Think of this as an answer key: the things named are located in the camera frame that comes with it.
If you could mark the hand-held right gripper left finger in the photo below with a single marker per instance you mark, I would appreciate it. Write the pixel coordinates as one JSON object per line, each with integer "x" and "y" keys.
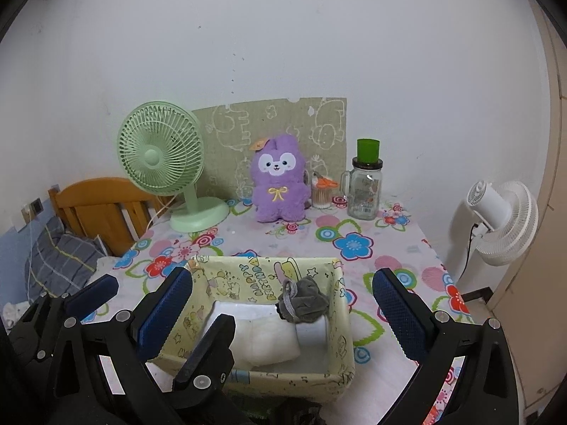
{"x": 166, "y": 310}

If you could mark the green desk fan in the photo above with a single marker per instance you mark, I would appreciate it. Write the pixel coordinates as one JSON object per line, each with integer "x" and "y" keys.
{"x": 153, "y": 157}

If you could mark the white crumpled cloth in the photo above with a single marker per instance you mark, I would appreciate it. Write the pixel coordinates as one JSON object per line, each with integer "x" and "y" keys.
{"x": 11, "y": 316}

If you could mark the wooden bed headboard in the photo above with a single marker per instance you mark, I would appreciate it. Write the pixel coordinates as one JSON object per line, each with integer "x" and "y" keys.
{"x": 88, "y": 195}

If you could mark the grey fuzzy cloth bundle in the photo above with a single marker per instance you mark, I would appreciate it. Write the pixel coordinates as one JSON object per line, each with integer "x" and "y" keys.
{"x": 310, "y": 296}

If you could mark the white folded cloth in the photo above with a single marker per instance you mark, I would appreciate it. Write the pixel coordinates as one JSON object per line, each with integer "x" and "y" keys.
{"x": 265, "y": 336}

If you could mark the green plastic cup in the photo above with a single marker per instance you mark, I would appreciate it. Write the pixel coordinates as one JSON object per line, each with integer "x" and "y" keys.
{"x": 368, "y": 150}

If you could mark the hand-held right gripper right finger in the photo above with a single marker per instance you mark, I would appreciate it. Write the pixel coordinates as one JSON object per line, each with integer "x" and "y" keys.
{"x": 398, "y": 318}

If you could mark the grey plaid pillow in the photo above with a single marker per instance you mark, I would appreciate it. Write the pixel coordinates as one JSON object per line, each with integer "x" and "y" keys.
{"x": 66, "y": 252}

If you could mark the white clip fan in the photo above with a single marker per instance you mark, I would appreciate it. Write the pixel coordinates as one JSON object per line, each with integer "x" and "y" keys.
{"x": 496, "y": 208}

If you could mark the yellow printed fabric storage box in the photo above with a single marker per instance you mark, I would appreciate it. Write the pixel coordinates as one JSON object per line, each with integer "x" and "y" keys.
{"x": 248, "y": 274}

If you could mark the beige door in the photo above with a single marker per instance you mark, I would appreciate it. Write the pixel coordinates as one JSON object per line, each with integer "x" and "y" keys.
{"x": 549, "y": 186}

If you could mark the purple plush bunny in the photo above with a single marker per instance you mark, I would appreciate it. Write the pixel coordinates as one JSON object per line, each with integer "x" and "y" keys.
{"x": 277, "y": 195}

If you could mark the printed cardboard board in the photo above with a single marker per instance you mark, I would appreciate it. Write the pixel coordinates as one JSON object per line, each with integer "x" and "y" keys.
{"x": 283, "y": 119}

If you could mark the clear cotton swab jar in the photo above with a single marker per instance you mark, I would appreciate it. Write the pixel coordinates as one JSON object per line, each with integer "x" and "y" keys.
{"x": 321, "y": 197}

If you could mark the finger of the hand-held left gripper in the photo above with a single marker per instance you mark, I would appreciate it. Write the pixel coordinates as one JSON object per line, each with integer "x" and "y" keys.
{"x": 208, "y": 354}
{"x": 95, "y": 292}

